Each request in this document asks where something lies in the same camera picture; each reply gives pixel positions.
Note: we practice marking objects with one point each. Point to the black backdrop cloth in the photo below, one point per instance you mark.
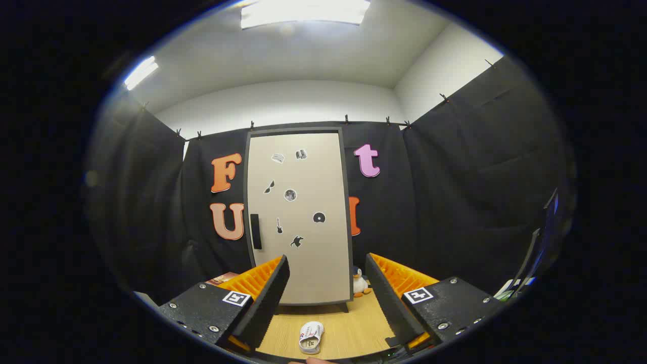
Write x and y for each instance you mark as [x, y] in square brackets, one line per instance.
[455, 202]

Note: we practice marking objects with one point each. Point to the grey flat panel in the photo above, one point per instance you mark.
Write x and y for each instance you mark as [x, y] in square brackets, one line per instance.
[145, 299]

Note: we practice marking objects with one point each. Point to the brown book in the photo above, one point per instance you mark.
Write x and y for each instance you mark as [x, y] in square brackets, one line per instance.
[222, 278]

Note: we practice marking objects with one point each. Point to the beige shoe cabinet door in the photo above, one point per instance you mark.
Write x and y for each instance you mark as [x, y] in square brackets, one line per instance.
[303, 263]

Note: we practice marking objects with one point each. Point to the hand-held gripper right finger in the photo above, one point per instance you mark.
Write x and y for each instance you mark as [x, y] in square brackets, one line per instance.
[389, 308]

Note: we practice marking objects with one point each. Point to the penguin plush toy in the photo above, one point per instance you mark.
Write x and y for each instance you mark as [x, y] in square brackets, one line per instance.
[360, 285]

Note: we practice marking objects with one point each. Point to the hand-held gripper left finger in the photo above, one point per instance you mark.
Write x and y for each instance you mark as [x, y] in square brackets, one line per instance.
[265, 303]

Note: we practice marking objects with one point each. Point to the dark grey shoe cabinet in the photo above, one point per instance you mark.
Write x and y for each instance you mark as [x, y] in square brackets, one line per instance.
[295, 129]

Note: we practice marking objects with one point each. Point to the white and green object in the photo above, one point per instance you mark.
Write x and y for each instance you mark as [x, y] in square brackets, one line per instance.
[510, 289]

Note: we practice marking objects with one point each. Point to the white canvas shoe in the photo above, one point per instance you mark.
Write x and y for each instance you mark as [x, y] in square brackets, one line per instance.
[311, 336]

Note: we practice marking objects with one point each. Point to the large ceiling light panel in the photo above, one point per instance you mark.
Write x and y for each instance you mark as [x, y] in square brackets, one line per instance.
[303, 12]

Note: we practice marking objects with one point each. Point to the small ceiling light panel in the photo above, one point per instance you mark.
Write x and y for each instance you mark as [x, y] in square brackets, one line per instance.
[140, 73]

